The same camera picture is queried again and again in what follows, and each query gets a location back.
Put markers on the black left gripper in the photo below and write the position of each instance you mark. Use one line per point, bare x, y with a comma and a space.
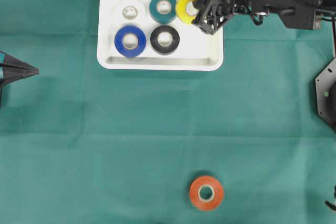
8, 76

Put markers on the yellow tape roll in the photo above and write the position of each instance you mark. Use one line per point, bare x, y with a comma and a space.
186, 11

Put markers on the green tape roll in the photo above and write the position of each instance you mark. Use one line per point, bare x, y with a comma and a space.
163, 11

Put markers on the black tape roll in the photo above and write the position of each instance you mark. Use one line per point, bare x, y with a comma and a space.
163, 49

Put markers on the white tape roll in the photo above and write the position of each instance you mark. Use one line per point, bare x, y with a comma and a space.
128, 12

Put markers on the blue tape roll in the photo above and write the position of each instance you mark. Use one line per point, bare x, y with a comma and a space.
130, 41

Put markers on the red tape roll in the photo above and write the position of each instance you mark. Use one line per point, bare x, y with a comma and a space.
195, 193

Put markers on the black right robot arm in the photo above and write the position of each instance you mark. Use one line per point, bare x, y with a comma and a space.
294, 14

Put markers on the green table cloth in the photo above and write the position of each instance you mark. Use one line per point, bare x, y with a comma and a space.
84, 144

